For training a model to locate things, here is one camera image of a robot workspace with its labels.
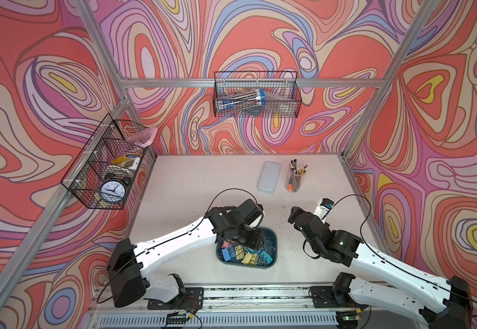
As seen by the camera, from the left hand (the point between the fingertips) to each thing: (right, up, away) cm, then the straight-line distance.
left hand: (263, 244), depth 71 cm
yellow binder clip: (-4, -9, +10) cm, 14 cm away
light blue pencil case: (+7, +23, +37) cm, 44 cm away
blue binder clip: (-14, -8, +10) cm, 19 cm away
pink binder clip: (-14, -5, +13) cm, 20 cm away
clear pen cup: (+17, +24, +23) cm, 38 cm away
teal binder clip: (+2, -9, +9) cm, 13 cm away
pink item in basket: (-46, +39, +8) cm, 61 cm away
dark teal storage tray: (+4, -5, +11) cm, 13 cm away
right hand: (+16, +7, +7) cm, 19 cm away
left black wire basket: (-53, +27, -1) cm, 60 cm away
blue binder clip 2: (-11, -7, +12) cm, 18 cm away
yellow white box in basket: (-49, +30, +4) cm, 57 cm away
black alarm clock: (-51, +20, -3) cm, 55 cm away
